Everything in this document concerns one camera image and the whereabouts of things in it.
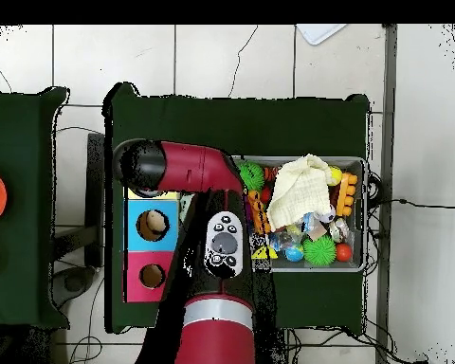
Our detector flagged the orange toy building brick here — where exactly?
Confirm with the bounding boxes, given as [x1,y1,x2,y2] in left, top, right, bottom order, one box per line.
[247,190,272,234]
[335,172,359,218]

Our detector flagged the wooden box with three holes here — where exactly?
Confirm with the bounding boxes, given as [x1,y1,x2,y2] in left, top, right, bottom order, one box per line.
[122,188,184,303]

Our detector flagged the green spiky rubber ball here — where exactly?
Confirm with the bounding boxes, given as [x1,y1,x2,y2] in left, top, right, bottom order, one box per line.
[302,235,337,266]
[237,161,265,191]

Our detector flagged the cream knitted cloth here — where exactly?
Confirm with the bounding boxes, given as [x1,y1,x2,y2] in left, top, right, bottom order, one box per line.
[265,153,335,232]

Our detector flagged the dark green table cloth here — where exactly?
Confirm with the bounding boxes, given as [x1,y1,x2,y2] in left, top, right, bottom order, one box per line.
[0,86,71,331]
[103,82,371,337]

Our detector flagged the white tray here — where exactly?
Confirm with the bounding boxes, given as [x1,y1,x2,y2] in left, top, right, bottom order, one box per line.
[295,24,348,46]

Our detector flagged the grey metal bar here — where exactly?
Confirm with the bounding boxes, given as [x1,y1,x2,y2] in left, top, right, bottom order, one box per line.
[374,24,398,364]

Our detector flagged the silver wire mesh bin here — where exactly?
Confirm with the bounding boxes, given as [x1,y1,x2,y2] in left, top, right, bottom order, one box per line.
[232,155,367,273]

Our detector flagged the thin black cable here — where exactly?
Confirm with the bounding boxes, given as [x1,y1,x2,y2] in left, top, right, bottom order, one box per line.
[365,197,455,210]

